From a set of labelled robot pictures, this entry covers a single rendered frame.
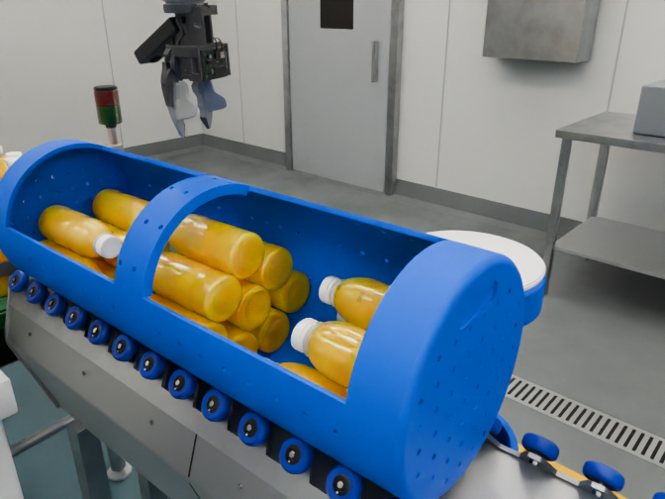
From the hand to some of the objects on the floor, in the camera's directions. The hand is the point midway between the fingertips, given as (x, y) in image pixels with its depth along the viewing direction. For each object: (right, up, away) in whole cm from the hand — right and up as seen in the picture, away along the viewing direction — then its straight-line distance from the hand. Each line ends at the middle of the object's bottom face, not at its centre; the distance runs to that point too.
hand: (192, 125), depth 103 cm
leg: (-30, -118, +48) cm, 130 cm away
